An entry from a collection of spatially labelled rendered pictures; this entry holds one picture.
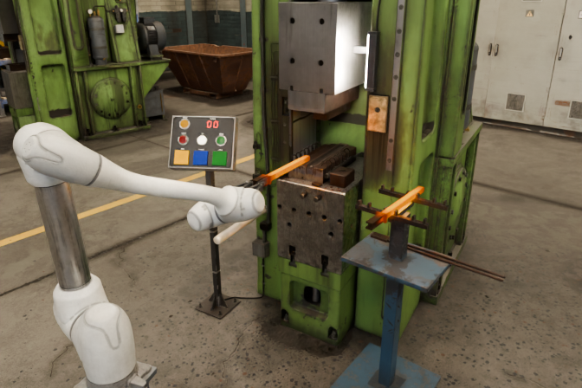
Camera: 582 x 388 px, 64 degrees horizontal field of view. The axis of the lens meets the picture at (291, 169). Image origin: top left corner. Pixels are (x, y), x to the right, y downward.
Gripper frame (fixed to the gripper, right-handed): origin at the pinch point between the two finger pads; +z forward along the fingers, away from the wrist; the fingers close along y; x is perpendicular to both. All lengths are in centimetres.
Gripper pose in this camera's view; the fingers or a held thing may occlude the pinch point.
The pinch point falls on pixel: (260, 182)
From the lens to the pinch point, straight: 195.5
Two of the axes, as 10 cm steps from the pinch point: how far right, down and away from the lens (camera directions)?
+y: 8.6, 1.8, -4.8
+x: -0.1, -9.3, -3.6
